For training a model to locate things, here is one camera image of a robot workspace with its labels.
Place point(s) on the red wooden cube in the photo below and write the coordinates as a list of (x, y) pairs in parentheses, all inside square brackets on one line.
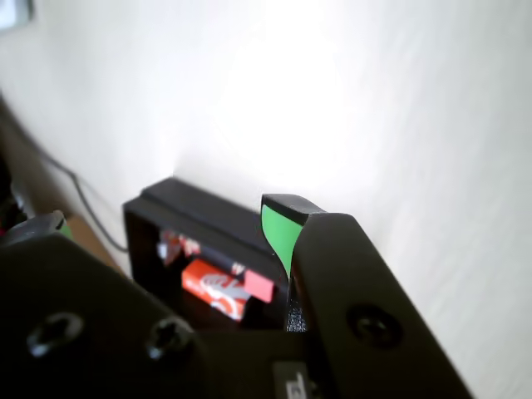
[(259, 285)]

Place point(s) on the black plastic box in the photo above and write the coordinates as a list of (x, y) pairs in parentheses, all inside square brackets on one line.
[(199, 212)]

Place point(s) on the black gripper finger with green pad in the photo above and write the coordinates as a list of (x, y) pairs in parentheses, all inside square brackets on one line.
[(353, 274), (83, 324)]

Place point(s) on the red white crumpled wrapper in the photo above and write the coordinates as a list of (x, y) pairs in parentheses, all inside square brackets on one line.
[(176, 245)]

